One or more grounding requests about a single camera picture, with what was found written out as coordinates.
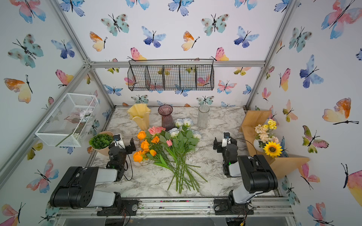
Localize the black wire wall basket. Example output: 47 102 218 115
127 58 215 91

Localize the purple glass vase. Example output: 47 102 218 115
158 105 175 131

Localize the pink rose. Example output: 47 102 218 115
148 127 166 136

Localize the wooden corner shelf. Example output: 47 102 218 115
239 110 311 179

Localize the orange ranunculus flower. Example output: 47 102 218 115
133 151 143 163

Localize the orange rose flower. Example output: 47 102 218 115
137 131 147 140

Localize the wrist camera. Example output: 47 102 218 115
113 134 125 149
222 132 230 147

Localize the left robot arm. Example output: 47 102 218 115
50 135 136 209

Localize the pink tulip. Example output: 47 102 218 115
166 139 173 147

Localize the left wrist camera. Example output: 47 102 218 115
113 134 125 149

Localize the orange carnation flower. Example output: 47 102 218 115
151 136 160 144

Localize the clear glass vase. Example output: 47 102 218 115
197 105 210 130

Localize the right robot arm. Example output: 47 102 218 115
213 133 278 206

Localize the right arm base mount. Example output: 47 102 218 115
213 199 254 215

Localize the yellow ruffled vase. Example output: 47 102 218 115
127 104 151 131

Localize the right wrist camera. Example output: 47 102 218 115
222 132 230 147

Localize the potted green succulent plant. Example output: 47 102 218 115
89 131 114 156

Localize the white mesh wall basket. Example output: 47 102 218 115
35 93 99 147

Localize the orange tulip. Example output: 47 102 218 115
150 149 157 156

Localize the sunflower bouquet in vase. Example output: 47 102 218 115
253 119 283 158

